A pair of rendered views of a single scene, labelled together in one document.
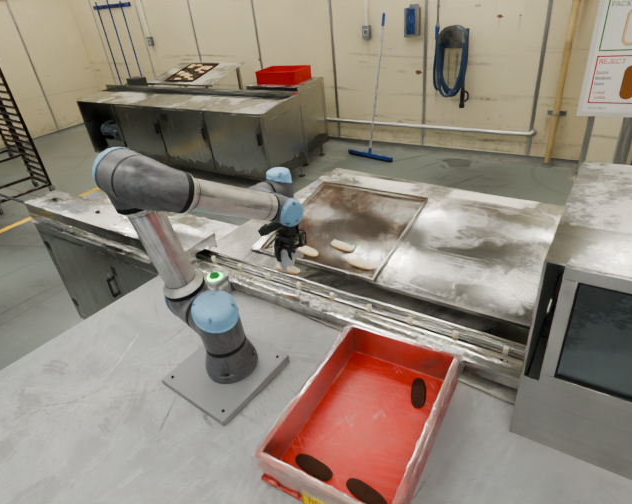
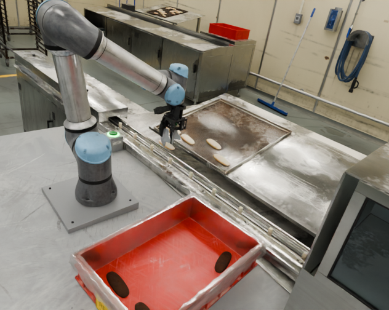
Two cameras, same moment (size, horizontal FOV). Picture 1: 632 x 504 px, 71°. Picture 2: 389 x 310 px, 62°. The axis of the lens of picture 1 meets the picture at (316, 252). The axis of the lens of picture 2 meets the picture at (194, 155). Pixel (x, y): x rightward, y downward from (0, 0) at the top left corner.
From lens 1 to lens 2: 21 cm
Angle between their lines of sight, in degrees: 5
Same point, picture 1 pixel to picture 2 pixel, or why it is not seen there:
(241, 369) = (98, 198)
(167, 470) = (12, 248)
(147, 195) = (63, 34)
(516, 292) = not seen: hidden behind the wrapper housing
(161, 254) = (68, 91)
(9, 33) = not seen: outside the picture
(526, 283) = not seen: hidden behind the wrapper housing
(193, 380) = (63, 195)
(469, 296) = (293, 207)
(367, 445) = (165, 284)
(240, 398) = (89, 218)
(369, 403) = (182, 256)
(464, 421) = (248, 294)
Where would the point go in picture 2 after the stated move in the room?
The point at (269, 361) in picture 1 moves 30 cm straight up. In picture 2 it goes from (123, 201) to (125, 128)
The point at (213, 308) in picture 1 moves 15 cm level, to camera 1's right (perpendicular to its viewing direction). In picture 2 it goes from (92, 144) to (135, 152)
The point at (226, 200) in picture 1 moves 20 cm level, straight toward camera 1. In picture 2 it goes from (124, 63) to (112, 82)
